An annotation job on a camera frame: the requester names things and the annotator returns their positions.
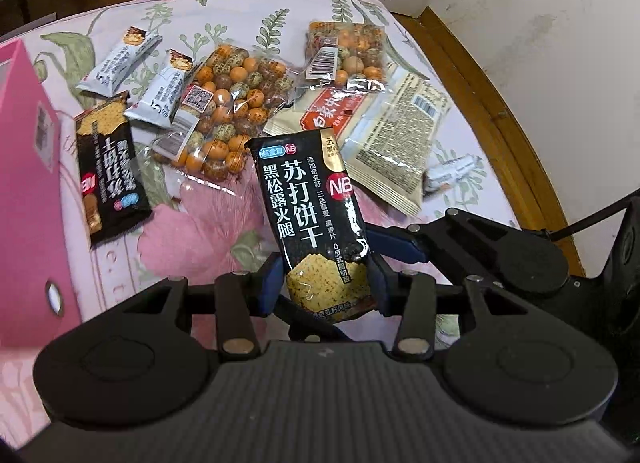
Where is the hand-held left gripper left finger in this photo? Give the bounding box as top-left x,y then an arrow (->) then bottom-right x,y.
122,253 -> 286,361

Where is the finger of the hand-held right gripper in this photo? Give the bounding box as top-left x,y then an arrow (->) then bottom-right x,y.
370,208 -> 506,266

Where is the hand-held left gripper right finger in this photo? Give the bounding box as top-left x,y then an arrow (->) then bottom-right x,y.
367,253 -> 523,363

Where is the black cracker packet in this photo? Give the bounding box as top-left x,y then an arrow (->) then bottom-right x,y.
75,92 -> 153,250
245,127 -> 378,325

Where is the beige packet with barcode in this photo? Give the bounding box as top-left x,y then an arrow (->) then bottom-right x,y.
340,68 -> 453,216

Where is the pink cardboard box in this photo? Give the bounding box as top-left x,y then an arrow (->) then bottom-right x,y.
0,38 -> 83,349

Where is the small white snack bar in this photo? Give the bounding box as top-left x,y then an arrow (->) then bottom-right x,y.
422,153 -> 483,196

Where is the clear bag of coated peanuts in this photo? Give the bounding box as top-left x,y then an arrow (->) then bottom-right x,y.
295,20 -> 388,94
152,43 -> 301,194

